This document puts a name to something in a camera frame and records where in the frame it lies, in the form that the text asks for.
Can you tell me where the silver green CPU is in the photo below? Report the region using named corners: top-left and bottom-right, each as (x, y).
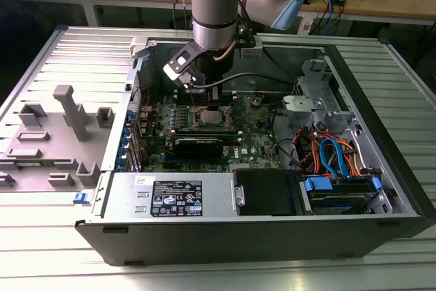
top-left (198, 110), bottom-right (222, 127)

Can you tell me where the CPU socket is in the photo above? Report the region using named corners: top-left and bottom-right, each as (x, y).
top-left (192, 105), bottom-right (238, 132)

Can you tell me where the green motherboard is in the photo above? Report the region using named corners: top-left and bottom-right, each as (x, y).
top-left (138, 90), bottom-right (284, 173)

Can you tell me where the grey case latch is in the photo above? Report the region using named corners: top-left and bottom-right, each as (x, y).
top-left (130, 35), bottom-right (151, 59)

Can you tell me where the black graphics card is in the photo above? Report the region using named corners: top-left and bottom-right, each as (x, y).
top-left (172, 136), bottom-right (225, 159)

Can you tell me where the silver metal drive cage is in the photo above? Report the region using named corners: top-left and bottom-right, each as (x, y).
top-left (281, 58), bottom-right (362, 135)

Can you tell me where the black drive bay box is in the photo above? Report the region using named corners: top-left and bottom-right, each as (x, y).
top-left (234, 169), bottom-right (302, 217)

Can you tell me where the blue disk carrier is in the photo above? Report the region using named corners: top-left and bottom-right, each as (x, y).
top-left (298, 174), bottom-right (382, 203)

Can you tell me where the silver power supply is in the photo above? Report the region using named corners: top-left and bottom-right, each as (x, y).
top-left (100, 171), bottom-right (238, 219)

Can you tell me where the black silver PC case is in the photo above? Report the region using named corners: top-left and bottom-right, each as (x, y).
top-left (74, 33), bottom-right (436, 268)

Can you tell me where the hard disk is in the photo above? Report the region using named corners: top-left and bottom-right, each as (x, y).
top-left (306, 192), bottom-right (371, 216)

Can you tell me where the grey parts rack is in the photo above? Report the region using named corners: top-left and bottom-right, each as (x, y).
top-left (0, 85), bottom-right (115, 194)

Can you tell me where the blue plastic latch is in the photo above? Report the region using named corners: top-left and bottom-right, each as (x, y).
top-left (73, 191), bottom-right (91, 206)

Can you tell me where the green RAM stick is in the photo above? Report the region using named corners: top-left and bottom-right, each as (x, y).
top-left (15, 159), bottom-right (59, 168)

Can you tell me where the copper coloured hose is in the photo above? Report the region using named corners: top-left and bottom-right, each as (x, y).
top-left (213, 39), bottom-right (238, 63)

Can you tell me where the black camera cable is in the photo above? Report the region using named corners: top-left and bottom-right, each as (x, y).
top-left (188, 72), bottom-right (300, 88)

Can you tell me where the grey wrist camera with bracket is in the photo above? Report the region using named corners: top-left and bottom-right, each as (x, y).
top-left (237, 25), bottom-right (264, 59)

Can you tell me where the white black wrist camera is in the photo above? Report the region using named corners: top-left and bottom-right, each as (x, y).
top-left (162, 41), bottom-right (207, 90)

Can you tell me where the thin red wire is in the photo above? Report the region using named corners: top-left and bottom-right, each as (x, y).
top-left (131, 85), bottom-right (151, 110)

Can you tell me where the blue network cable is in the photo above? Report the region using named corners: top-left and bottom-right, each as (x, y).
top-left (322, 0), bottom-right (341, 33)

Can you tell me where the silver metal handle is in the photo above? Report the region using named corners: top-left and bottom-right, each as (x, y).
top-left (230, 183), bottom-right (247, 209)

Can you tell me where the blue flat data cable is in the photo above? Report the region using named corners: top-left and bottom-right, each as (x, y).
top-left (328, 137), bottom-right (354, 180)
top-left (319, 136), bottom-right (341, 179)

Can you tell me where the orange wire bundle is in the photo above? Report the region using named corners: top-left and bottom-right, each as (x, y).
top-left (293, 129), bottom-right (368, 179)

